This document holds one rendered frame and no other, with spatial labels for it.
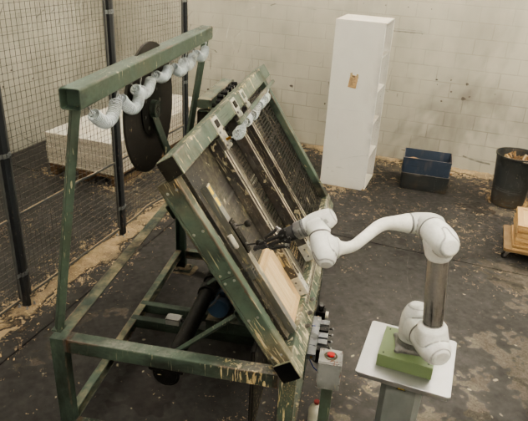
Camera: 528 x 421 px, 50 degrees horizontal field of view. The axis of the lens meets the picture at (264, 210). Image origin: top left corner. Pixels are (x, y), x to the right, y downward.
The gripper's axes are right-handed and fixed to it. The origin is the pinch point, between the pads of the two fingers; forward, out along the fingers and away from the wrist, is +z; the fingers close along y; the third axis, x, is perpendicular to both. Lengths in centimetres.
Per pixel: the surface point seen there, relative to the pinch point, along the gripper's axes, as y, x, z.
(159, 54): -105, 82, 29
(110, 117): -90, 8, 36
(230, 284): 5.6, -17.1, 16.5
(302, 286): 51, 44, 9
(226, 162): -37, 44, 11
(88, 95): -103, -10, 30
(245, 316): 24.5, -17.1, 18.9
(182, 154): -60, -9, 6
